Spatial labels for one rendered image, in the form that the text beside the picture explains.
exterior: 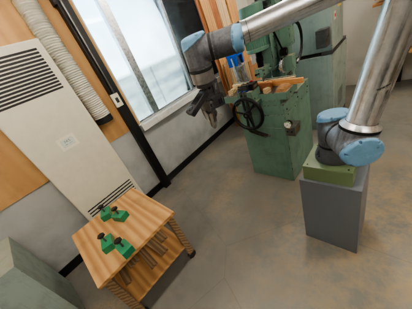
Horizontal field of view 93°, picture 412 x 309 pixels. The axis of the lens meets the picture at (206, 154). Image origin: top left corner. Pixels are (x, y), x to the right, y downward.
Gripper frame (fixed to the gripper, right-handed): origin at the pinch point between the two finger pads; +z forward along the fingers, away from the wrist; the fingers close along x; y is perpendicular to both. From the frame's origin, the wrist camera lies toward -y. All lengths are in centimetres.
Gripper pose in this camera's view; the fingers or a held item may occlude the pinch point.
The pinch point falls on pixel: (213, 127)
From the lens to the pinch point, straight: 90.4
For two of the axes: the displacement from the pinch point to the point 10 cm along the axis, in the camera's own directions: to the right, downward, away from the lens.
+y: 7.4, -5.5, 3.8
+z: 2.7, 7.6, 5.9
